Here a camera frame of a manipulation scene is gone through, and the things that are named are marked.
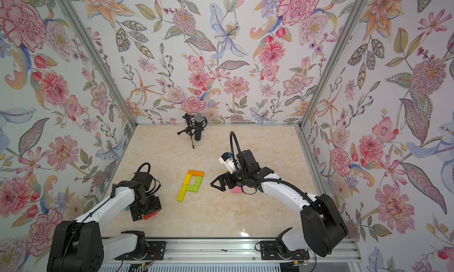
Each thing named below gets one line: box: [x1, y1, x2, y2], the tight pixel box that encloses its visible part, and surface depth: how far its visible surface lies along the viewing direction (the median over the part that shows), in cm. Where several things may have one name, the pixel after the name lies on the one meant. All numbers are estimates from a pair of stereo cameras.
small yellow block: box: [182, 173, 193, 185], surface depth 97 cm
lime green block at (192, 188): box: [186, 184, 199, 193], surface depth 93 cm
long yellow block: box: [176, 183, 188, 202], surface depth 92 cm
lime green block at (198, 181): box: [193, 175, 203, 187], surface depth 97 cm
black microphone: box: [194, 113, 204, 141], surface depth 100 cm
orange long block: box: [187, 169, 205, 177], surface depth 100 cm
